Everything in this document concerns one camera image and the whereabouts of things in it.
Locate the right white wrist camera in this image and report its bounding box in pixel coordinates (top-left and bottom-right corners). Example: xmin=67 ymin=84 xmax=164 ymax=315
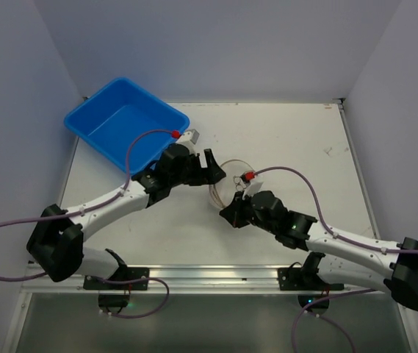
xmin=240 ymin=171 xmax=263 ymax=199

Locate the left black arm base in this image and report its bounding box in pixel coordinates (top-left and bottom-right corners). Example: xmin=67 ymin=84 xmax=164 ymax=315
xmin=83 ymin=249 xmax=150 ymax=316

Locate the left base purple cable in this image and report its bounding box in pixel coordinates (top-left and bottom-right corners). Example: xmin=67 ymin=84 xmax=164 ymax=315
xmin=94 ymin=277 xmax=168 ymax=319

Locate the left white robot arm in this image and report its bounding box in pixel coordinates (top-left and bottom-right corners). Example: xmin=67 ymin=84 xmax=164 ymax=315
xmin=26 ymin=143 xmax=226 ymax=282

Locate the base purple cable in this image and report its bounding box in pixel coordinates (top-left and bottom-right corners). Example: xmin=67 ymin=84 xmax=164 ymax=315
xmin=291 ymin=288 xmax=375 ymax=353
xmin=94 ymin=277 xmax=168 ymax=319

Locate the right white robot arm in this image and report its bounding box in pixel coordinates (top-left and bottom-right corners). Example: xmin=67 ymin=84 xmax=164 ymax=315
xmin=219 ymin=190 xmax=418 ymax=311

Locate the aluminium mounting rail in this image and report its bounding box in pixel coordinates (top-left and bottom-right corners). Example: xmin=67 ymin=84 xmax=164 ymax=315
xmin=23 ymin=263 xmax=382 ymax=295

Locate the blue plastic bin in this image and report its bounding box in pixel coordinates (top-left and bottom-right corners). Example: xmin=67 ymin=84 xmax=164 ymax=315
xmin=64 ymin=78 xmax=190 ymax=174

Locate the round beige mesh laundry bag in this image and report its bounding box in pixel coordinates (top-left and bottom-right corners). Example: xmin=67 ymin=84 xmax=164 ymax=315
xmin=209 ymin=159 xmax=254 ymax=210

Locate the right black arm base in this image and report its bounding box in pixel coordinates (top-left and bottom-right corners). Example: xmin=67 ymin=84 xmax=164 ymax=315
xmin=277 ymin=252 xmax=344 ymax=307

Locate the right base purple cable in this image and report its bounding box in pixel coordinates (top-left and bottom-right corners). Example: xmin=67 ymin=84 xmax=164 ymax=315
xmin=291 ymin=288 xmax=375 ymax=353

